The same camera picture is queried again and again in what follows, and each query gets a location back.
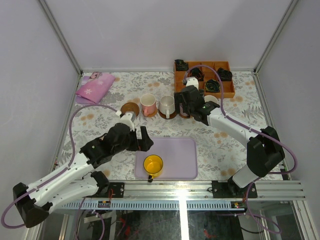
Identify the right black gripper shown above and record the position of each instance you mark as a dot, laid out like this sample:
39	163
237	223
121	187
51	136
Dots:
179	99

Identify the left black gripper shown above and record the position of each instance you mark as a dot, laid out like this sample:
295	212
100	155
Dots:
136	141

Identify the light blue cup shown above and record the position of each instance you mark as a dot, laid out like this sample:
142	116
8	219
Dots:
211	98

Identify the yellow cup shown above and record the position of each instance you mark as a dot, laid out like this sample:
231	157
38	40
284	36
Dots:
153	166

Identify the beige speckled cup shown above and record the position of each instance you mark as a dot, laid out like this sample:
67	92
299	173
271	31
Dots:
167	103

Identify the light wooden coaster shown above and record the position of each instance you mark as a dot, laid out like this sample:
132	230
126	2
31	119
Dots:
184	116
151	115

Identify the dark wooden coaster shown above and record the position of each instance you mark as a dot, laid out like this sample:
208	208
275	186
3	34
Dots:
166	116
130	107

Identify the pink cup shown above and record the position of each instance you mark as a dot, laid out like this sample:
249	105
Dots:
148	104

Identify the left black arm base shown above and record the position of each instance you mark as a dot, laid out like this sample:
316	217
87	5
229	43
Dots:
110	189

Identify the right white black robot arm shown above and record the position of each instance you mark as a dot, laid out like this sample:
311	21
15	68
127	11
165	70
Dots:
264	150

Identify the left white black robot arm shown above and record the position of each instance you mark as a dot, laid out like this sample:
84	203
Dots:
78	178

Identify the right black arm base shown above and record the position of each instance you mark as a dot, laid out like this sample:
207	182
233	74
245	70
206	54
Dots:
227	189

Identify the black rolled item green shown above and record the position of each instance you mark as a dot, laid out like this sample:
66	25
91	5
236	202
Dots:
212	86

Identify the black rolled item orange trim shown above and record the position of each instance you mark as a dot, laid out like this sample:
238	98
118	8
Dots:
197	73

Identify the black rolled item top left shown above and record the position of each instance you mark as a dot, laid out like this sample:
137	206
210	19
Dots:
181	65

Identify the lilac plastic tray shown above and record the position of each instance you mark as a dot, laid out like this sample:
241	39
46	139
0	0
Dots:
179	155

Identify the black rolled item right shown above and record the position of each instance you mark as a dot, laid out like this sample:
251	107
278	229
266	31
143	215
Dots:
225	75

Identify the pink folded cloth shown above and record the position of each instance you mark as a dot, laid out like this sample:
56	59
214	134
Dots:
95	87

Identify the aluminium front rail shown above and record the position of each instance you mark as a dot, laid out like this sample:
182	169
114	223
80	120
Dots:
264	190

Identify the blue slotted cable duct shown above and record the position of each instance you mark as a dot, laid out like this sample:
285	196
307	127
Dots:
121	204

